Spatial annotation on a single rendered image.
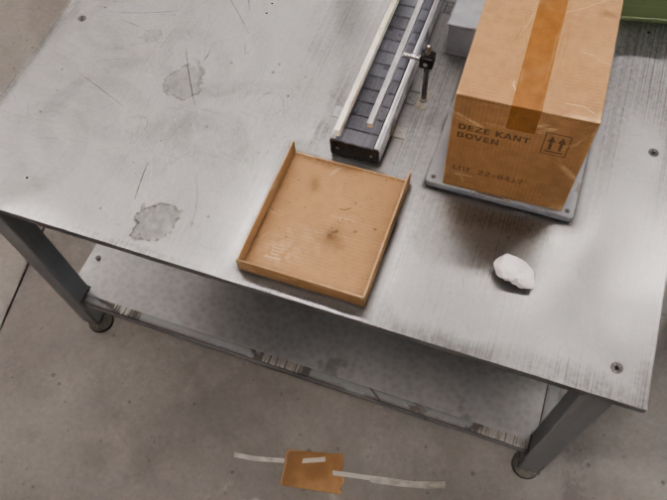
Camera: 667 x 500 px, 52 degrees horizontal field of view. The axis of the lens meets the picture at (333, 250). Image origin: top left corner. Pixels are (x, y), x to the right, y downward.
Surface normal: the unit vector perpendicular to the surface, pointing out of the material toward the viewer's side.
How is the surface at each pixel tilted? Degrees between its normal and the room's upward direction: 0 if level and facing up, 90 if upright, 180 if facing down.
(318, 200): 0
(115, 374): 0
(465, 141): 90
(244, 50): 0
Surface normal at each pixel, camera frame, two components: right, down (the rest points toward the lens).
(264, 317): -0.04, -0.50
